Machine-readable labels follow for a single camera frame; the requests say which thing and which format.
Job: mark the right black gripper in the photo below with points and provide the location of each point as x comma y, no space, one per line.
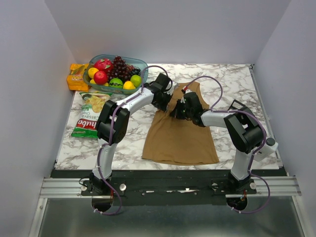
176,112

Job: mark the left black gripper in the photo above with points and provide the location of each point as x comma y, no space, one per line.
163,107

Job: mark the brown clothing garment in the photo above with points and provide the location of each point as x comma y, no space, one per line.
178,142

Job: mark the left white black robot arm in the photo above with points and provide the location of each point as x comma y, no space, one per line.
113,121

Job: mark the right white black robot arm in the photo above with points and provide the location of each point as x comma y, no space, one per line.
246,132

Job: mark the black brooch display box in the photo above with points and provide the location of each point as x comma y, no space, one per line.
236,105

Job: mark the green lime right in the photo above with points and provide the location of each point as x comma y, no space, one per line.
136,80

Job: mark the yellow lemon front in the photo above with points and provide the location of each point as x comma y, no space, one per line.
128,85

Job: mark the yellow lemon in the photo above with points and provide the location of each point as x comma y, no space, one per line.
92,71
128,85

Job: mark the purple grape bunch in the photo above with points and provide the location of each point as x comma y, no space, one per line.
122,70

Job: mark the clear teal fruit bowl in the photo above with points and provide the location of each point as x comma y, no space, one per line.
135,62

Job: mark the red apple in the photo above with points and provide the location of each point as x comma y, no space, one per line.
100,78

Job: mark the red dragon fruit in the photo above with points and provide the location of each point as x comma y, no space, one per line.
104,65

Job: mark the green cassava chips bag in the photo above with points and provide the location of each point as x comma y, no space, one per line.
92,105

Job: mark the yellow lemon left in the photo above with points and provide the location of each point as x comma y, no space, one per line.
92,71

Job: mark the white bottle black cap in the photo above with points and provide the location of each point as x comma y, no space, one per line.
268,149

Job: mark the orange snack packet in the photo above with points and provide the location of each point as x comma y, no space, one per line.
75,78

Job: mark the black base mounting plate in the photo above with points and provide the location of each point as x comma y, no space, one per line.
133,199

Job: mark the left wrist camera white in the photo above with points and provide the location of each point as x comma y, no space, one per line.
172,88

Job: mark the aluminium frame rail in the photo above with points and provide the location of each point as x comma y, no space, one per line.
275,186

